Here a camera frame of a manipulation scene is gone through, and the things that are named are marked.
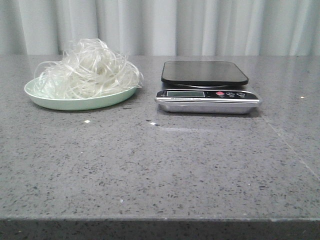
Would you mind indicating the digital kitchen scale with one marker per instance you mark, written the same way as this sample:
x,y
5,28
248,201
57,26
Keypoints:
x,y
206,87

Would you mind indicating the white vermicelli bundle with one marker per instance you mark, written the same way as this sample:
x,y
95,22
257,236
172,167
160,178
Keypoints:
x,y
89,69

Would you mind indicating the light green plate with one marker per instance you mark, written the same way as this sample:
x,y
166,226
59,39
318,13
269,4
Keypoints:
x,y
77,104

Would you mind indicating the white curtain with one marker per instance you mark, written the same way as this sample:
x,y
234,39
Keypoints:
x,y
163,27

